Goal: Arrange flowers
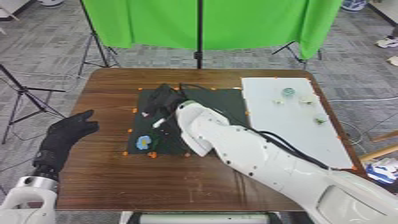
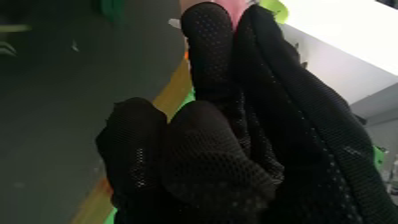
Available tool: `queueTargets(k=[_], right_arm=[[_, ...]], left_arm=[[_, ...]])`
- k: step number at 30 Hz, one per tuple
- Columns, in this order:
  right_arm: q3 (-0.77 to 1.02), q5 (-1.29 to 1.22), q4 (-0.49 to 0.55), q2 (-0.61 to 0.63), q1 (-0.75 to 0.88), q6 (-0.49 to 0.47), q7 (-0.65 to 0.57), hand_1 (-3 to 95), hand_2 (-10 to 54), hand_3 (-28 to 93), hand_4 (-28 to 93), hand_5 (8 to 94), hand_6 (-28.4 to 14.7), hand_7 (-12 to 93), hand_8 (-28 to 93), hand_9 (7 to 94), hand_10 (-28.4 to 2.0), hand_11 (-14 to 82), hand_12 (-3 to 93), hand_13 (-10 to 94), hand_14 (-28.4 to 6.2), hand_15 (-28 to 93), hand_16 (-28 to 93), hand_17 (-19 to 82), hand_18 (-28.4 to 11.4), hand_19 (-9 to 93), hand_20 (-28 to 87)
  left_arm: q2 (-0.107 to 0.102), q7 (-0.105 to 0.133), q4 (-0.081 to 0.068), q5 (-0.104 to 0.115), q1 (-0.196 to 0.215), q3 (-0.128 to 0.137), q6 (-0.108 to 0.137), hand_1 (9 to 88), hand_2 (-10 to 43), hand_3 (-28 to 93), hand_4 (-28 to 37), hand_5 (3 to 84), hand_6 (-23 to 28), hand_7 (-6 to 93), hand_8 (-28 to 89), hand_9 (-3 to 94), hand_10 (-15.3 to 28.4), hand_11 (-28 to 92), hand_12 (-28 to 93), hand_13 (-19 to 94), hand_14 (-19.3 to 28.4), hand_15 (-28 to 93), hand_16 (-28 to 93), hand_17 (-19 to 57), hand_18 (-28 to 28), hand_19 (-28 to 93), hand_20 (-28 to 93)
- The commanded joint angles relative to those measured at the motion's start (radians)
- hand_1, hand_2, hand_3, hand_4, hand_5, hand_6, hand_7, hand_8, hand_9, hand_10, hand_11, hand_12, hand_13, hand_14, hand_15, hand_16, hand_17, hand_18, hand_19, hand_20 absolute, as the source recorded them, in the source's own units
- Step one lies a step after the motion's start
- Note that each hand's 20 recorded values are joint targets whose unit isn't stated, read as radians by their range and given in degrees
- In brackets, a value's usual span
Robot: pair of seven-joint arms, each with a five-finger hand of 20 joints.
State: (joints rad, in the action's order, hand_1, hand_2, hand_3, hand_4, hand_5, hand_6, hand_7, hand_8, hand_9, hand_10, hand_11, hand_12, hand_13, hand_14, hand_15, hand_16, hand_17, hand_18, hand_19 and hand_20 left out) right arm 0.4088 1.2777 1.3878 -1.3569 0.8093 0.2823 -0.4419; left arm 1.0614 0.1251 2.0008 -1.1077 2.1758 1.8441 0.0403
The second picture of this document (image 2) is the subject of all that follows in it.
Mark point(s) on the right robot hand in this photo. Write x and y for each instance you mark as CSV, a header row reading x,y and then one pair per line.
x,y
237,150

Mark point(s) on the dark mat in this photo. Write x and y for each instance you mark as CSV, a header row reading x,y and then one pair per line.
x,y
60,100

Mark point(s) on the white sheet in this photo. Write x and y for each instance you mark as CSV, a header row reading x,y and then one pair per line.
x,y
344,36

